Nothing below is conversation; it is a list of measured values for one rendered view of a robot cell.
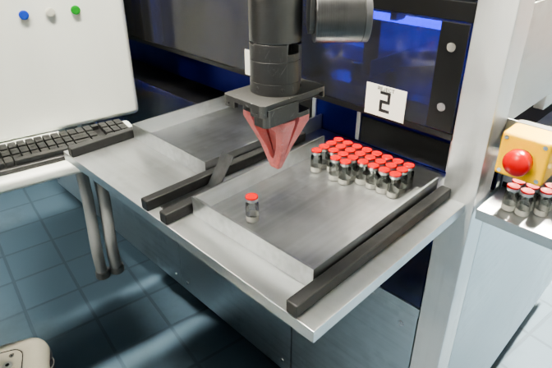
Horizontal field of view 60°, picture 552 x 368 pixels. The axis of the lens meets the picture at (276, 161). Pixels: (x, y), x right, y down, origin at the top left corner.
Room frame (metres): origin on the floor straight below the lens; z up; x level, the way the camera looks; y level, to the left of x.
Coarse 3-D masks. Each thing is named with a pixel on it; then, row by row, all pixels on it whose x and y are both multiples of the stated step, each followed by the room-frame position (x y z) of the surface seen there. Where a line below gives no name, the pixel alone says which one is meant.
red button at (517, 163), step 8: (512, 152) 0.64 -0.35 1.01; (520, 152) 0.63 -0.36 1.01; (504, 160) 0.64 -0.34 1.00; (512, 160) 0.63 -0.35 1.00; (520, 160) 0.62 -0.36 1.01; (528, 160) 0.62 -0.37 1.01; (504, 168) 0.64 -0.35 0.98; (512, 168) 0.63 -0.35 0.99; (520, 168) 0.62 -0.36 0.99; (528, 168) 0.62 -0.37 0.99; (520, 176) 0.62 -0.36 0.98
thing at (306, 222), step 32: (288, 160) 0.83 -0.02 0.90; (224, 192) 0.71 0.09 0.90; (256, 192) 0.74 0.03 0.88; (288, 192) 0.74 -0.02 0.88; (320, 192) 0.74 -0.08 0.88; (352, 192) 0.74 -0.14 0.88; (416, 192) 0.68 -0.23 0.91; (224, 224) 0.61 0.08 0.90; (256, 224) 0.64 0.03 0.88; (288, 224) 0.64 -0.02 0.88; (320, 224) 0.64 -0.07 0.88; (352, 224) 0.64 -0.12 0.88; (384, 224) 0.61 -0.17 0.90; (288, 256) 0.52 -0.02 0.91; (320, 256) 0.56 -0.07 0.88
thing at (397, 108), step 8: (368, 88) 0.85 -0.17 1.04; (376, 88) 0.84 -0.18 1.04; (384, 88) 0.83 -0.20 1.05; (392, 88) 0.82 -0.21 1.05; (368, 96) 0.85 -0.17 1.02; (376, 96) 0.84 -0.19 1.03; (384, 96) 0.83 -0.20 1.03; (392, 96) 0.82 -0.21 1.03; (400, 96) 0.81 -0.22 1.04; (368, 104) 0.85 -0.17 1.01; (376, 104) 0.84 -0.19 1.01; (384, 104) 0.83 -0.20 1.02; (392, 104) 0.82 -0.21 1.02; (400, 104) 0.80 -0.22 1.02; (368, 112) 0.85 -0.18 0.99; (376, 112) 0.84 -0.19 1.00; (392, 112) 0.81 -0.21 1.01; (400, 112) 0.80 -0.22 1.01; (392, 120) 0.81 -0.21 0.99; (400, 120) 0.80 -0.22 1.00
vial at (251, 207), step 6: (246, 204) 0.64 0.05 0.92; (252, 204) 0.64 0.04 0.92; (258, 204) 0.65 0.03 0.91; (246, 210) 0.64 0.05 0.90; (252, 210) 0.64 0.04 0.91; (258, 210) 0.65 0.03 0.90; (246, 216) 0.64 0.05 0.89; (252, 216) 0.64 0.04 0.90; (258, 216) 0.65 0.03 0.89; (252, 222) 0.64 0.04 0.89
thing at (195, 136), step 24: (144, 120) 0.99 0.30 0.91; (168, 120) 1.04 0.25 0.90; (192, 120) 1.07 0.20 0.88; (216, 120) 1.07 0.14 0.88; (240, 120) 1.07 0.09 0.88; (312, 120) 1.01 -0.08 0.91; (168, 144) 0.87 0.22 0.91; (192, 144) 0.94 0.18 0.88; (216, 144) 0.94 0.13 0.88; (240, 144) 0.94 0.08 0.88; (192, 168) 0.82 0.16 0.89
